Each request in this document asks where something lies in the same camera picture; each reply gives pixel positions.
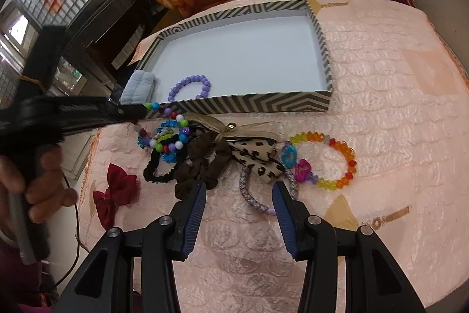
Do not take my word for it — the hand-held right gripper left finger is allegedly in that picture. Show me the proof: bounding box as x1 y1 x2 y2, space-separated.
55 182 208 313

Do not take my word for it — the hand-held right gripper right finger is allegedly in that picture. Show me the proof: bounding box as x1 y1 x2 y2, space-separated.
272 181 427 313

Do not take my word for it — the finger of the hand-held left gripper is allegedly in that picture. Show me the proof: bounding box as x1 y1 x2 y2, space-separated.
110 71 157 105
109 98 148 124

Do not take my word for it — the grey braided hair tie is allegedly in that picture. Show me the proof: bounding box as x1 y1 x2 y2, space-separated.
240 166 299 216

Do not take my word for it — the multicoloured bead bracelet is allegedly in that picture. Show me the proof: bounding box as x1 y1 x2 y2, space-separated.
144 101 193 156

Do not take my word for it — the blue bead bracelet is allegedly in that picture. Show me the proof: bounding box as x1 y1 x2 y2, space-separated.
137 120 184 164

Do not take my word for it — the rainbow bead bracelet with charms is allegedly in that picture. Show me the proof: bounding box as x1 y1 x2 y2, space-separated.
281 131 358 192

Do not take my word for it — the striped cardboard box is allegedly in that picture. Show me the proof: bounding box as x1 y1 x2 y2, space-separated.
130 0 334 116

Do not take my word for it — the person's left hand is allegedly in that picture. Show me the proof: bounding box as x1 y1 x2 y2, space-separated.
0 147 78 224

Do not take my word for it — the brown scrunchie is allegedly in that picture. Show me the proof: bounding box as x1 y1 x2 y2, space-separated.
174 133 233 200

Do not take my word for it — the dark wooden cabinet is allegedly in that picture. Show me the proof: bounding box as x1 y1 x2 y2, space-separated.
66 0 154 79

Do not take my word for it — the leopard print bow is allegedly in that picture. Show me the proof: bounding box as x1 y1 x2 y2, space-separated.
229 139 284 186

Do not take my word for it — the red fabric bow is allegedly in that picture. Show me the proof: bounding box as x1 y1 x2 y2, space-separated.
92 164 142 230

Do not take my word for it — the beige ribbon bow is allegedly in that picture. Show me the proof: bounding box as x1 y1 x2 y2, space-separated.
191 115 273 148

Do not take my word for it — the pink quilted mat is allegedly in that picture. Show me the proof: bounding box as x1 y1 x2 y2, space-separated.
79 0 469 313

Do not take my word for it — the maroon clothing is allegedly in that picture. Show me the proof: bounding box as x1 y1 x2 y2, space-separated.
0 236 55 313

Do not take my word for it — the purple bead bracelet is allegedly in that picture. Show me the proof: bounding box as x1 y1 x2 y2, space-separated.
168 75 212 103

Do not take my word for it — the black ruffled hair tie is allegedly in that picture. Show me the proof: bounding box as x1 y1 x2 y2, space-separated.
143 148 184 186

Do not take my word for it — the black cable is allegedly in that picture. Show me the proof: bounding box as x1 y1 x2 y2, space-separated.
47 174 81 293

